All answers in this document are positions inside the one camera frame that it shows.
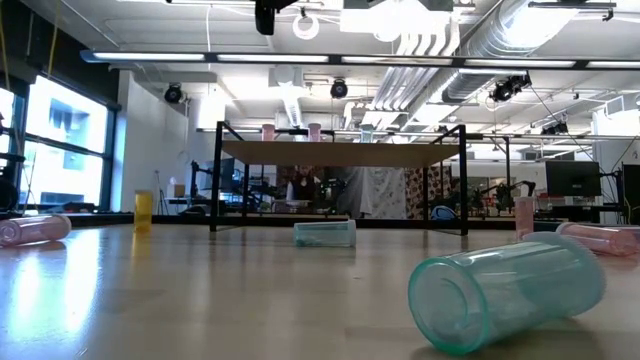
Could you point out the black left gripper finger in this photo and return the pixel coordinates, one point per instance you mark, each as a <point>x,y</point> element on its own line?
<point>265,17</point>

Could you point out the pink medicine bottle white cap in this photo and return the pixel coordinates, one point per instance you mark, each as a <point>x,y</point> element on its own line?
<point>268,132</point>
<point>523,217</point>
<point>600,240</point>

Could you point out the purple medicine bottle white cap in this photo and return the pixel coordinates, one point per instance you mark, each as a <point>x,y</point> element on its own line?
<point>32,230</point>
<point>314,132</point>

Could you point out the teal medicine bottle white cap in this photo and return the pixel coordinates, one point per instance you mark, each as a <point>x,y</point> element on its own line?
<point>505,292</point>
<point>366,134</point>
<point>325,234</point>

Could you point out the orange medicine bottle white cap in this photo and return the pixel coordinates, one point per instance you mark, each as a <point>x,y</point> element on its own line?
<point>143,212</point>

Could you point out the black background robot arm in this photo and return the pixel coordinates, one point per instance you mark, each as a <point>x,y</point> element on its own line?
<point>197,175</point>
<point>517,186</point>

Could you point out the white ceiling air unit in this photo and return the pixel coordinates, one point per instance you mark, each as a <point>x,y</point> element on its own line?
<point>286,82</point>

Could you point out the black overhead light bar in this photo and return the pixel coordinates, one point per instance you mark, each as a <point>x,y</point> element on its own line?
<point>335,59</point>

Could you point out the white ceiling pipe bundle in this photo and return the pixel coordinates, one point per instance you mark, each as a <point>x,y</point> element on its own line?
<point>407,85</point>

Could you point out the person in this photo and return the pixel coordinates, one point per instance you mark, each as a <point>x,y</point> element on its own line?
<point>301,189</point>

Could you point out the cardboard box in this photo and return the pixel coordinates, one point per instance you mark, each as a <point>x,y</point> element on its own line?
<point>175,190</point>

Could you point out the black tripod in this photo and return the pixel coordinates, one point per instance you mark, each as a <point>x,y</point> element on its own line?
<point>160,192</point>

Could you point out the grey hanging cloth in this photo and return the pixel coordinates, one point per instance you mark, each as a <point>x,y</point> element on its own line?
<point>380,192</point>

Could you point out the brown patterned hanging cloth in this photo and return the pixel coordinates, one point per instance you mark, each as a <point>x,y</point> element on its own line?
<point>417,192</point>

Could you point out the large window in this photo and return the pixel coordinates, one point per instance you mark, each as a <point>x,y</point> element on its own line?
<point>65,150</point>

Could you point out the black ceiling spotlight cluster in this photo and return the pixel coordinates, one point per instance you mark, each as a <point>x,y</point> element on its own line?
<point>510,87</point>

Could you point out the blue white ball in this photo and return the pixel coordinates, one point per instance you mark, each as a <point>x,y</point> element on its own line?
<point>442,213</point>

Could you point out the black computer monitor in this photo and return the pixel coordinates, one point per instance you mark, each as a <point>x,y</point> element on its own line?
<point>572,178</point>
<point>631,192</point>

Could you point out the black desk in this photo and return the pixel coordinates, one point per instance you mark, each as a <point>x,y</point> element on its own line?
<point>575,212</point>

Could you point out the wooden shelf with black frame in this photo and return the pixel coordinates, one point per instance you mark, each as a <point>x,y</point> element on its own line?
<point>340,154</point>

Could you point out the black aluminium rig frame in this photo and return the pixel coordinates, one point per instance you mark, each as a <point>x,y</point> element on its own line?
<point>165,219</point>

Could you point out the silver ventilation duct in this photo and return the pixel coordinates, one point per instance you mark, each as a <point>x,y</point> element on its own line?
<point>500,40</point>

